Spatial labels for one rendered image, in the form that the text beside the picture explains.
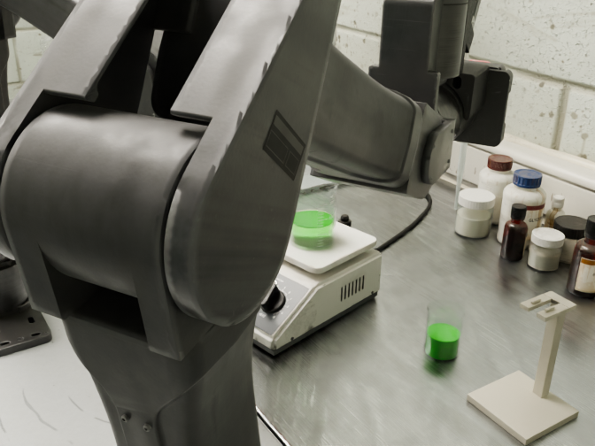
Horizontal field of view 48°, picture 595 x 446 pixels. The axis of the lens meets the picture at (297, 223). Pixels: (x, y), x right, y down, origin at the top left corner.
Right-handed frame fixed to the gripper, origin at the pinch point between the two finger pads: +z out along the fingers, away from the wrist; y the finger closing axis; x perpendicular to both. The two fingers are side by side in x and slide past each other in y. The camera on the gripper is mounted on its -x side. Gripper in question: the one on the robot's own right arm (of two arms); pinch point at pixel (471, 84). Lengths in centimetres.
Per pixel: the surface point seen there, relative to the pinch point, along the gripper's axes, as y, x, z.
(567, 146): -6, 18, 49
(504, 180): 1.7, 22.9, 39.8
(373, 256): 11.5, 25.1, 7.7
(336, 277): 13.5, 25.5, 0.7
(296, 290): 16.7, 26.0, -3.9
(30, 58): 221, 41, 141
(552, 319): -11.8, 21.6, -3.0
